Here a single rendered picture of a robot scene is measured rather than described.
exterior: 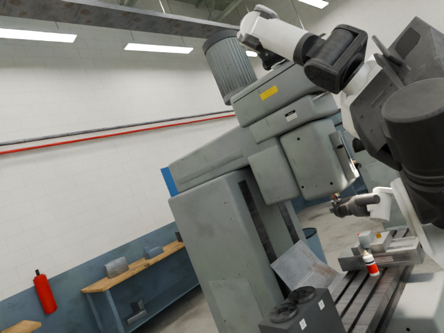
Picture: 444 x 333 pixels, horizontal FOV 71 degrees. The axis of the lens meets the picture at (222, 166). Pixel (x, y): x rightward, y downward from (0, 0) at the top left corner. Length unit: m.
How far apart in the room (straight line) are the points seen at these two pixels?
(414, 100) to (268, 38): 0.52
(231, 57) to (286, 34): 0.65
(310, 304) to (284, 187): 0.58
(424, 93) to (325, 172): 0.80
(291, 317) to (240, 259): 0.66
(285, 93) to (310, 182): 0.39
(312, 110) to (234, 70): 0.46
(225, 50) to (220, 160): 0.54
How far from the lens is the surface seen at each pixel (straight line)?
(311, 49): 0.97
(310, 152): 1.36
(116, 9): 3.73
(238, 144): 1.54
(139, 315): 4.84
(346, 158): 1.39
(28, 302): 4.95
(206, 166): 1.71
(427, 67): 0.81
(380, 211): 1.28
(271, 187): 1.47
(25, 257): 4.96
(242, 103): 1.47
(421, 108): 0.57
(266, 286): 1.58
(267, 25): 1.01
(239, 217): 1.50
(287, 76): 1.34
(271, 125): 1.40
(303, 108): 1.32
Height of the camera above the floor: 1.53
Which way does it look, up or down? 3 degrees up
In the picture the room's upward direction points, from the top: 22 degrees counter-clockwise
